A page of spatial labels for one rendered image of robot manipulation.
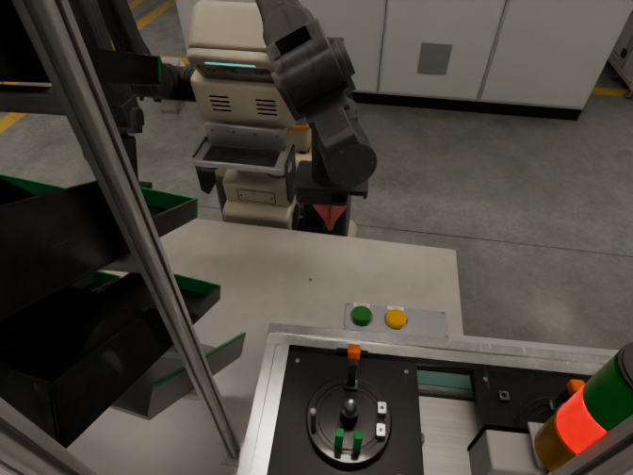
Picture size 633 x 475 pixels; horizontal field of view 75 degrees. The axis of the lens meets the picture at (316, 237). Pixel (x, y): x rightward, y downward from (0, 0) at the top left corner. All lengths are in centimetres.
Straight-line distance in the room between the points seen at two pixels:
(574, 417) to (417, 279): 72
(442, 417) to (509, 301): 149
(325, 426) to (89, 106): 58
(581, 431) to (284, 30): 48
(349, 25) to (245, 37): 244
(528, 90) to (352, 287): 291
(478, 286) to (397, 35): 199
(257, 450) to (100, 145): 57
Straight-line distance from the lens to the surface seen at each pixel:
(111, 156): 32
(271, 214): 131
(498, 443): 49
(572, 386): 76
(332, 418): 73
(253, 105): 113
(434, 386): 83
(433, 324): 88
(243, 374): 92
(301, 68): 48
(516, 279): 239
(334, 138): 44
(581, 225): 289
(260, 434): 77
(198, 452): 88
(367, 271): 107
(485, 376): 84
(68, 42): 29
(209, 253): 114
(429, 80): 356
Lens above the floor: 167
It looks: 45 degrees down
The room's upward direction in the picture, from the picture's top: straight up
